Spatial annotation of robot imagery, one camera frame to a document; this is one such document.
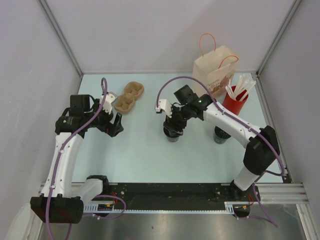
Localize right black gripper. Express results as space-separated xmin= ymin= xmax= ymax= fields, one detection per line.
xmin=164 ymin=103 xmax=192 ymax=136

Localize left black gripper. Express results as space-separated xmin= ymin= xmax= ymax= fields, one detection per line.
xmin=84 ymin=98 xmax=123 ymax=137

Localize single black paper cup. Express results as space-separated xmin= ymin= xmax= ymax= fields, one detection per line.
xmin=166 ymin=136 xmax=180 ymax=143

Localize beige paper takeout bag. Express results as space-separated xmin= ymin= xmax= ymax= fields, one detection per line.
xmin=192 ymin=45 xmax=240 ymax=99

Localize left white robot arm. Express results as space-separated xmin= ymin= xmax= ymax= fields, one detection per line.
xmin=30 ymin=92 xmax=124 ymax=224

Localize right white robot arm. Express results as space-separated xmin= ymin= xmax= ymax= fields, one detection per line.
xmin=155 ymin=85 xmax=280 ymax=201

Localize stacked brown pulp carriers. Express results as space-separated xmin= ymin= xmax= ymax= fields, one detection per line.
xmin=114 ymin=81 xmax=145 ymax=114

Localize black cup stack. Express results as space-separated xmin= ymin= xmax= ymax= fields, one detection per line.
xmin=213 ymin=126 xmax=231 ymax=144

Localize red straw holder cup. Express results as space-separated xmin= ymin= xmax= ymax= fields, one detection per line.
xmin=222 ymin=90 xmax=249 ymax=115

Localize white wrapped straws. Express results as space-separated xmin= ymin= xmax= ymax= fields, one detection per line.
xmin=225 ymin=75 xmax=257 ymax=102

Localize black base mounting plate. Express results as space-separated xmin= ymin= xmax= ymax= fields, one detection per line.
xmin=99 ymin=182 xmax=261 ymax=211

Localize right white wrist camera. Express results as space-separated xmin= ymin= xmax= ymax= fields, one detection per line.
xmin=155 ymin=99 xmax=173 ymax=118

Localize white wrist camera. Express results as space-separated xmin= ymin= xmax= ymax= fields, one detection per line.
xmin=155 ymin=99 xmax=173 ymax=118
xmin=99 ymin=92 xmax=118 ymax=114

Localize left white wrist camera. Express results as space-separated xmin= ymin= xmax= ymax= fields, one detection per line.
xmin=99 ymin=92 xmax=118 ymax=114

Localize white slotted cable duct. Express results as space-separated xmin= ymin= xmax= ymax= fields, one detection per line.
xmin=83 ymin=201 xmax=234 ymax=214

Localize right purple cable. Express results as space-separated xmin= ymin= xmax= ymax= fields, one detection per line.
xmin=155 ymin=75 xmax=287 ymax=228

